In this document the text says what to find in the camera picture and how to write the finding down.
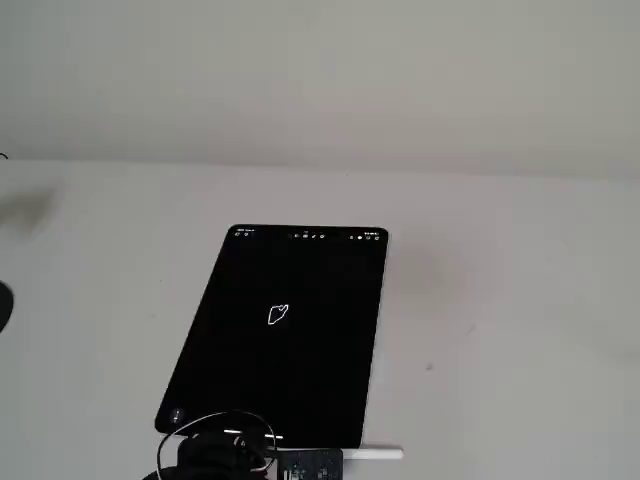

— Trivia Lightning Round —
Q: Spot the white apple pencil stylus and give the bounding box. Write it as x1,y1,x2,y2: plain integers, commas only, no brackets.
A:
343,444,405,461

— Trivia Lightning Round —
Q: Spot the black screen silver ipad tablet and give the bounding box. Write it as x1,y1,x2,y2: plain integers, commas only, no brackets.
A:
152,223,391,450

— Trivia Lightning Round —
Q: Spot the black round object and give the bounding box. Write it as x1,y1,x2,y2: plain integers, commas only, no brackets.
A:
0,281,15,335

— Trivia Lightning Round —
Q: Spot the thin black camera cable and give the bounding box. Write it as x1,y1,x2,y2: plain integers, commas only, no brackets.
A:
156,409,276,480

